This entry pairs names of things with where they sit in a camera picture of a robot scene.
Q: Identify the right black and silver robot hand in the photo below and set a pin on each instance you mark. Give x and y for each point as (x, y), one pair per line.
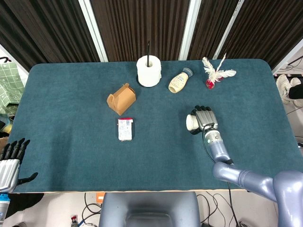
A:
(207, 119)

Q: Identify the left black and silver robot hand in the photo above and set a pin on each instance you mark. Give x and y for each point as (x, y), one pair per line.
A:
(9, 172)

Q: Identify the white paper cup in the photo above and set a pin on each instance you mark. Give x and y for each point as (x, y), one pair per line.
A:
(191, 122)

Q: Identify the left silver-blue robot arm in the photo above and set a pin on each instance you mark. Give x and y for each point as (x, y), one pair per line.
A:
(3, 204)

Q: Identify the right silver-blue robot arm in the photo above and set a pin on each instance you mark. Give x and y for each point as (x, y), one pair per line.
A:
(251, 180)

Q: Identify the white feather shuttlecock red base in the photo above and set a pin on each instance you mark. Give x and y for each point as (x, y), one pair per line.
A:
(214, 76)

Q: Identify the cream mayonnaise squeeze bottle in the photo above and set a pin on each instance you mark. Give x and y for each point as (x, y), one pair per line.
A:
(178, 81)

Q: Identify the dark teal table mat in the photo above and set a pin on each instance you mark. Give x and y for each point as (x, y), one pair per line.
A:
(71, 142)

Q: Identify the white paper towel roll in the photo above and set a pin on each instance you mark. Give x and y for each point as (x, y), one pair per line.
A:
(149, 74)

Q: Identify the white sneaker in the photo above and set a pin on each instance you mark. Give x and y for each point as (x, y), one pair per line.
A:
(296, 81)
(282, 86)

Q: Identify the small white printed carton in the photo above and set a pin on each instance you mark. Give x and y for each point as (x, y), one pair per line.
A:
(125, 130)

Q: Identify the green checked bag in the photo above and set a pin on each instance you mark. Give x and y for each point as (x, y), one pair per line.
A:
(9, 87)

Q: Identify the brown kraft paper box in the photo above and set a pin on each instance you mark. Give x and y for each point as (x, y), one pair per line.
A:
(123, 100)

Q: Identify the white toilet paper roll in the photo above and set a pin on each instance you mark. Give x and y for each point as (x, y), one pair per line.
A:
(148, 50)

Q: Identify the black trouser leg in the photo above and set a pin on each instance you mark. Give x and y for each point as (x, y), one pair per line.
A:
(297, 92)

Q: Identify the grey robot torso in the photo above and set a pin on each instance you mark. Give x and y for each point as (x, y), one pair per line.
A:
(149, 208)

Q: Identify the white partition frame post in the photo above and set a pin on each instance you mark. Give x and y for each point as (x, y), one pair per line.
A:
(189, 28)
(287, 55)
(228, 30)
(93, 28)

